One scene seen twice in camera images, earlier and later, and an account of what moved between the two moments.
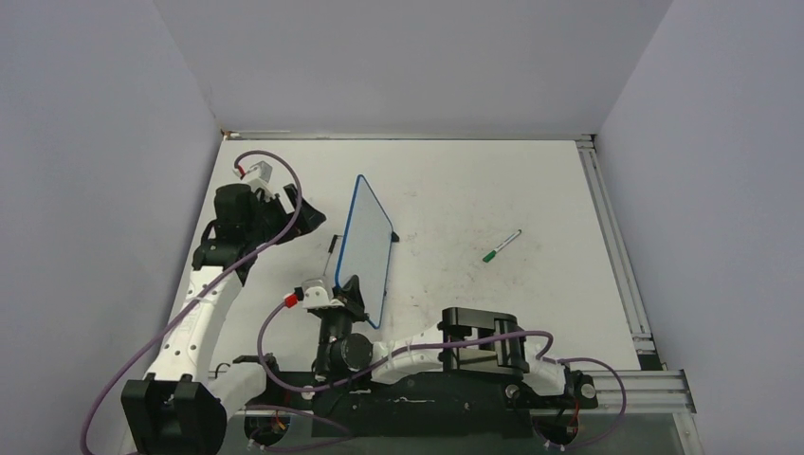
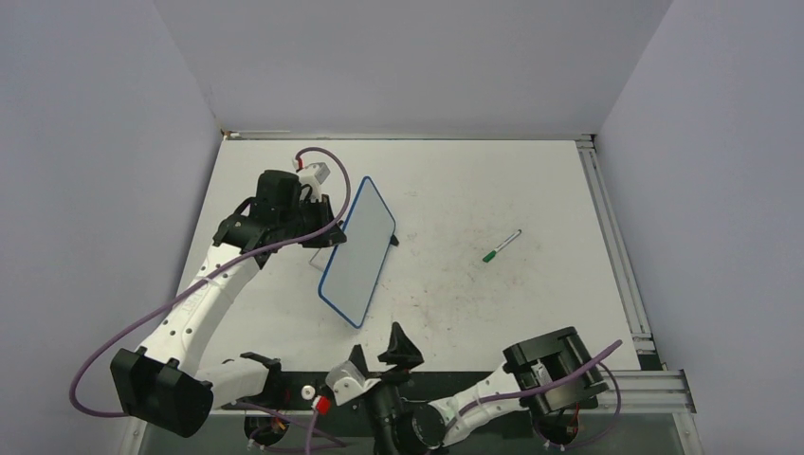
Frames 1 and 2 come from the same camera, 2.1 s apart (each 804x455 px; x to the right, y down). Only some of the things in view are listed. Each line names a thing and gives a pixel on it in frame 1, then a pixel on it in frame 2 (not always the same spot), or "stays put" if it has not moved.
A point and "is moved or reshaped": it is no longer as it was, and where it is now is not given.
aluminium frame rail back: (269, 136) stays put
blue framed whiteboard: (365, 249) is moved or reshaped
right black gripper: (351, 296) -> (400, 349)
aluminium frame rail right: (635, 315) stays put
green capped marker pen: (491, 254) stays put
